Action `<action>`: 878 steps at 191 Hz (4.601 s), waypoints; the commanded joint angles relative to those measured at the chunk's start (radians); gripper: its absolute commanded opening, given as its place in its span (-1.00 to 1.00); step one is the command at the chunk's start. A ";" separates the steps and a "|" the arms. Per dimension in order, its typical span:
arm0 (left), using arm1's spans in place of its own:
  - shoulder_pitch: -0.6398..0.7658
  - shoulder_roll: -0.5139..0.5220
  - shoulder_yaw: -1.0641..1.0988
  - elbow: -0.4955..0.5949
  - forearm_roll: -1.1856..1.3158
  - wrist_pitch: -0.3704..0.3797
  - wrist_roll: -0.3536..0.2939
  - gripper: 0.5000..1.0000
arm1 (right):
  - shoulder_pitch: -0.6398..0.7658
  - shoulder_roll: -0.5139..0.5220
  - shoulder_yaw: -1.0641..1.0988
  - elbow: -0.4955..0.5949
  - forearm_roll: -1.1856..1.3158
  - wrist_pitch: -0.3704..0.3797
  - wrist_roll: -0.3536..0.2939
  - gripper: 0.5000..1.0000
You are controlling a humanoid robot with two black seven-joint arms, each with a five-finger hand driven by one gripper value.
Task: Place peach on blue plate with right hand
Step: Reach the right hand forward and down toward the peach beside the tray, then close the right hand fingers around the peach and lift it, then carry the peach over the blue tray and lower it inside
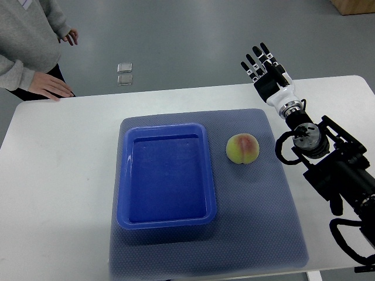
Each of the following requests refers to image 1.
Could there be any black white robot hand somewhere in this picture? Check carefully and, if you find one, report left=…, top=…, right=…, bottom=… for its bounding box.
left=241, top=42, right=304, bottom=119

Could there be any person left hand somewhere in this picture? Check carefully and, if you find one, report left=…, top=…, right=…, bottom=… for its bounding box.
left=58, top=28, right=79, bottom=46

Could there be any person right hand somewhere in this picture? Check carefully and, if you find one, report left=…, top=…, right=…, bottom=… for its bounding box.
left=28, top=71, right=73, bottom=101

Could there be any yellow red peach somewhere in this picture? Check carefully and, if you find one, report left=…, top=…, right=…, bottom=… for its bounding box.
left=226, top=133, right=260, bottom=165

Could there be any grey sweater right forearm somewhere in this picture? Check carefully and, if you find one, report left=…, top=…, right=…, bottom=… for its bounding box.
left=0, top=55, right=35, bottom=91

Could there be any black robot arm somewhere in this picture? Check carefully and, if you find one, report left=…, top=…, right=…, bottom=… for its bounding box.
left=275, top=100, right=374, bottom=273

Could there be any upper metal floor plate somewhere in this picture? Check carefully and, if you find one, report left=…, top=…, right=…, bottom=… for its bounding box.
left=117, top=63, right=132, bottom=73

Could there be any grey sweater person torso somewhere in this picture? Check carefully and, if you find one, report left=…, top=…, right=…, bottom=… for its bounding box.
left=0, top=0, right=76, bottom=102

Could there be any grey blue mesh mat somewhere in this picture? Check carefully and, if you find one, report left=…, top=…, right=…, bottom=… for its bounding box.
left=109, top=109, right=309, bottom=280

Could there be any blue plastic tray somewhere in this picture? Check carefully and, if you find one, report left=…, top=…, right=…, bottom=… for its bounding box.
left=116, top=123, right=217, bottom=230

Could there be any white table leg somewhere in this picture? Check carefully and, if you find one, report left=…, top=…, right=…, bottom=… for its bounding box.
left=306, top=270, right=323, bottom=281

